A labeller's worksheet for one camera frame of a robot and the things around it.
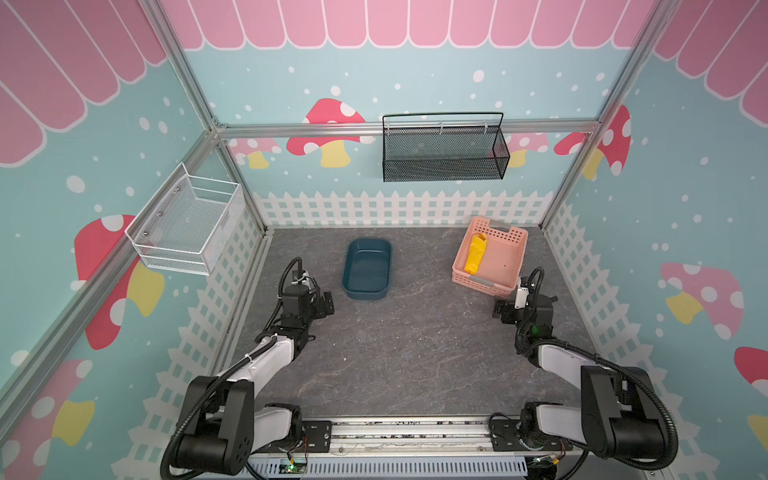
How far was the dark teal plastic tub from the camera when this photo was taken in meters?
1.03

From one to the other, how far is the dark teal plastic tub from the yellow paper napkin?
291mm

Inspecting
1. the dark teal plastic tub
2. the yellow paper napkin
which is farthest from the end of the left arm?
the yellow paper napkin

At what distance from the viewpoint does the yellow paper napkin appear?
3.54 ft

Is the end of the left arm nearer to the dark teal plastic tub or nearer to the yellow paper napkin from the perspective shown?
the dark teal plastic tub
